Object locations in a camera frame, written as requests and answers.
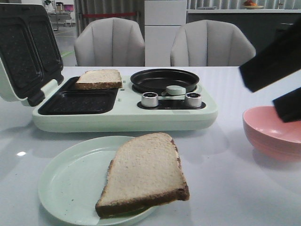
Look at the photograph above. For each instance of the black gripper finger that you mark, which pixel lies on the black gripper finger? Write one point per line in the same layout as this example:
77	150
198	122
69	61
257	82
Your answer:
278	60
288	106

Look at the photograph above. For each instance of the pink bowl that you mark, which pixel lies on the pink bowl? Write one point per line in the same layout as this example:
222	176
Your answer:
268	134

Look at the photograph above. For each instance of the bread slice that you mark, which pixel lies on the bread slice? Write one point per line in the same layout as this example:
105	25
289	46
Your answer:
146	171
99	79

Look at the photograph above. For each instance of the mint green sandwich maker lid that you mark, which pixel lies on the mint green sandwich maker lid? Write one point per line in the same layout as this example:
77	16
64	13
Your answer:
29	54

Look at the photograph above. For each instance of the mint green breakfast maker base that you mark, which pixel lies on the mint green breakfast maker base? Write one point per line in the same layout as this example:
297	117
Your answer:
67	109

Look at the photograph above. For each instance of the grey kitchen counter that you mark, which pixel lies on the grey kitchen counter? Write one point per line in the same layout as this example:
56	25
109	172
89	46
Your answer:
260	26

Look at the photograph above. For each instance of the fruit bowl on counter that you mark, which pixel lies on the fruit bowl on counter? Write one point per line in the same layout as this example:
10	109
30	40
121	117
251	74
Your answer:
250	4

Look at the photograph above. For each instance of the right beige upholstered chair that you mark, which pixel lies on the right beige upholstered chair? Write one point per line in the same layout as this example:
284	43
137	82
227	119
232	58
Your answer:
210	43

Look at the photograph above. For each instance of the beige upholstered chair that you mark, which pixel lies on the beige upholstered chair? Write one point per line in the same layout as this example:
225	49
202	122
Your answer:
210	43
110	42

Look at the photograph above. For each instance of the right silver control knob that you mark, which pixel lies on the right silver control knob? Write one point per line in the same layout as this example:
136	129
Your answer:
193	100

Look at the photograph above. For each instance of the silver control knob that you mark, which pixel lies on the silver control knob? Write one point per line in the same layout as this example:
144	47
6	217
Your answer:
193	100
149	99

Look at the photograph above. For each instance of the white cabinet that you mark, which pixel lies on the white cabinet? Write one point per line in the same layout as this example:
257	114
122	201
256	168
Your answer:
162	19

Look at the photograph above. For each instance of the black round frying pan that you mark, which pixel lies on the black round frying pan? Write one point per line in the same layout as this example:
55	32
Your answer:
156	80

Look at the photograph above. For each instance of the left silver control knob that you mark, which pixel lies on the left silver control knob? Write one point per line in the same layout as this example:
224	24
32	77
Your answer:
149	99

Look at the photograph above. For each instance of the left beige upholstered chair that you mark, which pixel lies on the left beige upholstered chair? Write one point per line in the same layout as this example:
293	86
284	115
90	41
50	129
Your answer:
110	42

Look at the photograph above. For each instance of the mint green round plate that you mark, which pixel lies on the mint green round plate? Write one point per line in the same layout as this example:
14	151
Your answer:
71	184

